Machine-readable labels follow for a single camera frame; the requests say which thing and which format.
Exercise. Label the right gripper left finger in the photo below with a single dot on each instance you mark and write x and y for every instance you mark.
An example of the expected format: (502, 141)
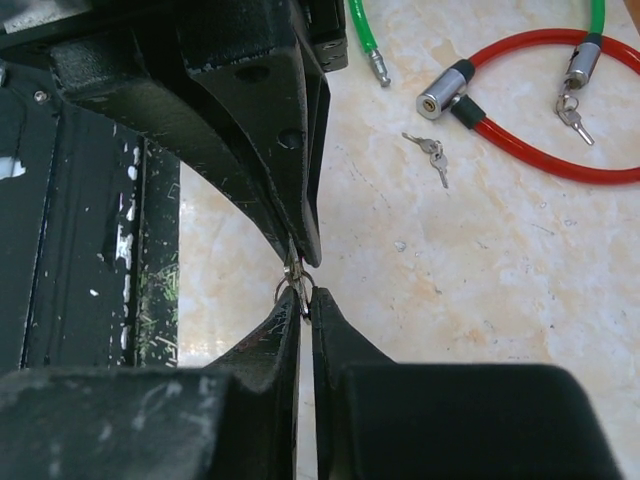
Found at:
(232, 419)

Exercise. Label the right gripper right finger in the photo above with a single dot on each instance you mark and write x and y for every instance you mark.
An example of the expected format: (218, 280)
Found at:
(380, 419)

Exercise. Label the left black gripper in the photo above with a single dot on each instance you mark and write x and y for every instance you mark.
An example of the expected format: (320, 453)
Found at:
(158, 67)

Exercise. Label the silver key bunch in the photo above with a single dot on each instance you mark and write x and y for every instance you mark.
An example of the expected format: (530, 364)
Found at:
(566, 109)
(296, 277)
(434, 150)

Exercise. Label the red cable lock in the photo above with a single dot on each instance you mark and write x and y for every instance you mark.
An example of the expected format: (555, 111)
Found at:
(446, 92)

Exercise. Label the green cable lock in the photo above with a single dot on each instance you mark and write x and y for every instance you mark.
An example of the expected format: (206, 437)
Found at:
(369, 45)

